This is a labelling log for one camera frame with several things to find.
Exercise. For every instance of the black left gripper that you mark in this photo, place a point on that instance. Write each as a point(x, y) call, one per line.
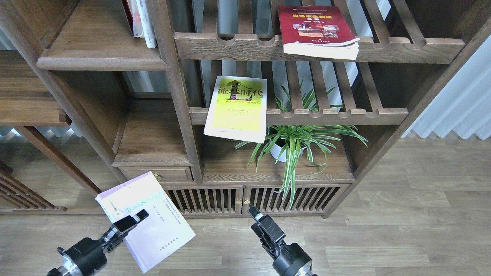
point(88, 256)

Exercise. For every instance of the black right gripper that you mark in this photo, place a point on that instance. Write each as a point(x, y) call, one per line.
point(289, 260)

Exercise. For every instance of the white lavender book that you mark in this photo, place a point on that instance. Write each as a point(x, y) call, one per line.
point(159, 235)

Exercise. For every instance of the yellow green book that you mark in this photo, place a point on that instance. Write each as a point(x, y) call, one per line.
point(237, 109)

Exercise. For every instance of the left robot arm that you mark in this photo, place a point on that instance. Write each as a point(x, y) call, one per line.
point(87, 257)

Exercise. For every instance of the brass drawer knob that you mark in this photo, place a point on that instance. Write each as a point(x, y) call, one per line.
point(157, 176)

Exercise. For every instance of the white plant pot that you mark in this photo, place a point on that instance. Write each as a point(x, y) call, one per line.
point(276, 149)

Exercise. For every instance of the green spider plant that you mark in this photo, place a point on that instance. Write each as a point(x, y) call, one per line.
point(292, 139)

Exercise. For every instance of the dark wooden bookshelf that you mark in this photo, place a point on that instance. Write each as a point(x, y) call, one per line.
point(144, 109)

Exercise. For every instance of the wooden side furniture left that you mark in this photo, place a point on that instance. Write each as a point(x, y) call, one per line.
point(27, 105)

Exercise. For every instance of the upright white book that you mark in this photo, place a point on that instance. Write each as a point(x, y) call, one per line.
point(142, 25)

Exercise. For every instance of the upright dark red book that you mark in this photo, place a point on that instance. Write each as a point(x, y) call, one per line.
point(128, 13)

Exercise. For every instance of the red paperback book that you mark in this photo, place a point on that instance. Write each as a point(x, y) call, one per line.
point(316, 31)

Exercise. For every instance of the white pleated curtain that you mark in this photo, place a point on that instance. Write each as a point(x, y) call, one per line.
point(464, 105)

